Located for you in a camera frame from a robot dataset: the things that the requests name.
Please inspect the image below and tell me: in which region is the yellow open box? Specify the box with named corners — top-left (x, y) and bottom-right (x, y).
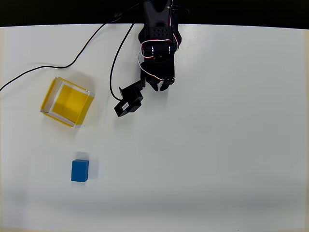
top-left (40, 76), bottom-right (96, 128)

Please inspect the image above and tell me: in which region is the blue cube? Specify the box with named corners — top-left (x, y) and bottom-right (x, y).
top-left (70, 159), bottom-right (89, 183)

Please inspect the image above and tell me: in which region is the black lattice base clamp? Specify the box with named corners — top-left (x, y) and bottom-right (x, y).
top-left (171, 4), bottom-right (191, 53)

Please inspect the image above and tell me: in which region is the black camera cable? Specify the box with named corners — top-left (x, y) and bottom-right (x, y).
top-left (0, 2), bottom-right (141, 100)

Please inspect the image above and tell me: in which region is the black camera on mount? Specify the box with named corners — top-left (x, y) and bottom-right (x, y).
top-left (113, 79), bottom-right (147, 118)

